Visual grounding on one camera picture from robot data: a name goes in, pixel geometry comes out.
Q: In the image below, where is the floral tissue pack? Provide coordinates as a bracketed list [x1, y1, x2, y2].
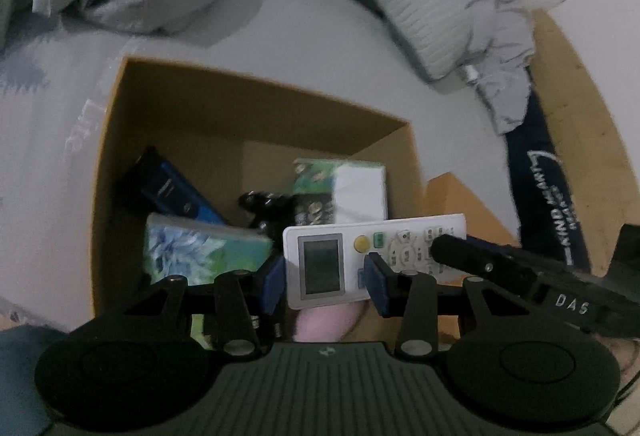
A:
[143, 213, 273, 286]

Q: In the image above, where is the pink computer mouse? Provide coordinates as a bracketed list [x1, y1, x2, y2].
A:
[293, 302, 366, 343]

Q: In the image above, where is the orange box lid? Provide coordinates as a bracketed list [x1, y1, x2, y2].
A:
[424, 171, 522, 287]

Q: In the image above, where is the white remote control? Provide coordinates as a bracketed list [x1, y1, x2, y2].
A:
[283, 213, 466, 311]

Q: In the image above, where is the green tissue pack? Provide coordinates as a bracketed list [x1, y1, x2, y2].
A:
[292, 159, 388, 226]

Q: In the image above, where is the dark blue box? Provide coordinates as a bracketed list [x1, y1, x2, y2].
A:
[132, 146, 227, 225]

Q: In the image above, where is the person hand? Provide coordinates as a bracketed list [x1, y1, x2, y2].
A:
[596, 335, 639, 396]

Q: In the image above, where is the black printed pillow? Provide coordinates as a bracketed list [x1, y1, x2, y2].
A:
[506, 92, 591, 274]

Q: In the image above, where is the wooden headboard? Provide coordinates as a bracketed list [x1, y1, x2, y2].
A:
[530, 10, 639, 251]

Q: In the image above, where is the orange cardboard box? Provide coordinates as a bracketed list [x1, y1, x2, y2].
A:
[91, 57, 425, 314]

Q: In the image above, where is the white charger plug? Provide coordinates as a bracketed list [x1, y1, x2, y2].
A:
[459, 64, 480, 86]

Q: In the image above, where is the grey lilac duvet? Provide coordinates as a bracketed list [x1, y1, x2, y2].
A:
[461, 0, 535, 134]

